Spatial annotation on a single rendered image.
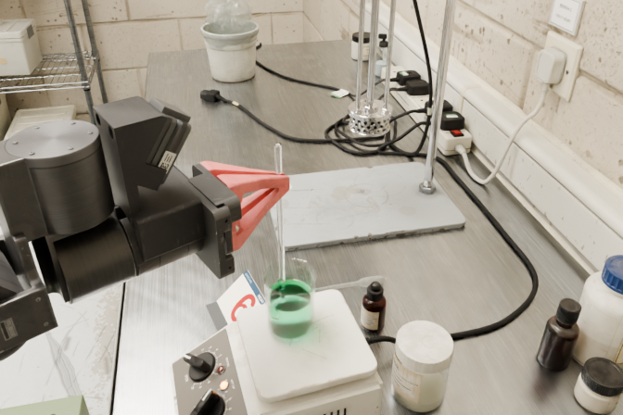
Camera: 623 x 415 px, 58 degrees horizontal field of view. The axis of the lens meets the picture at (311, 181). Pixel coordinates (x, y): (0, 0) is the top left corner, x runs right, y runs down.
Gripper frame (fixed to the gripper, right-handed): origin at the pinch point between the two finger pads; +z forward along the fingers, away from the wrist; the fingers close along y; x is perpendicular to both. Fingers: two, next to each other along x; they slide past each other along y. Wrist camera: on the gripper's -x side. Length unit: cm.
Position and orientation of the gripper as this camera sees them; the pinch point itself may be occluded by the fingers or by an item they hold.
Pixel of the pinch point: (279, 183)
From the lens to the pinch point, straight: 50.5
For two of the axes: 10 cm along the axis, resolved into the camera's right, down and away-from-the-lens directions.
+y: -6.1, -4.2, 6.8
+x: -0.1, 8.5, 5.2
